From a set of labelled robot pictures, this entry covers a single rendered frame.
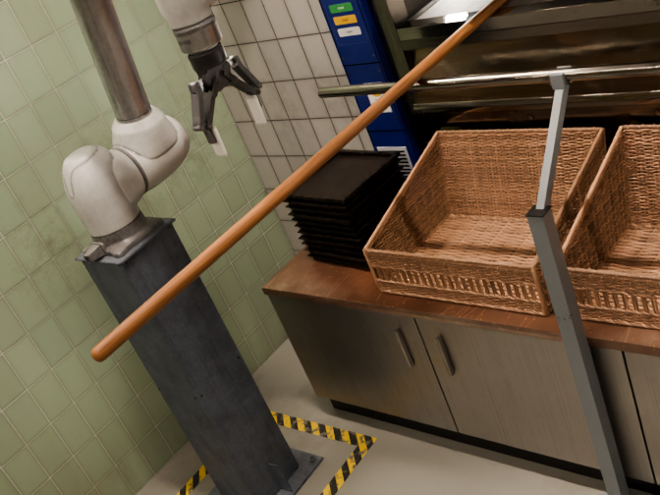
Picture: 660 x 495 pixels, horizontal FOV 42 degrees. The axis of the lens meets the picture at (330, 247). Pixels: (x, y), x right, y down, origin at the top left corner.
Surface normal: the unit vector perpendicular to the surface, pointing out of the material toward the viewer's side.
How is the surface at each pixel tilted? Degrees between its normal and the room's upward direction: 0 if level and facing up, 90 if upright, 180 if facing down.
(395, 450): 0
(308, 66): 90
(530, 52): 70
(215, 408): 90
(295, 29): 90
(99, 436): 90
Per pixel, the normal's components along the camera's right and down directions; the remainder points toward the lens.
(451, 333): -0.59, 0.58
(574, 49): -0.67, 0.26
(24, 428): 0.73, 0.07
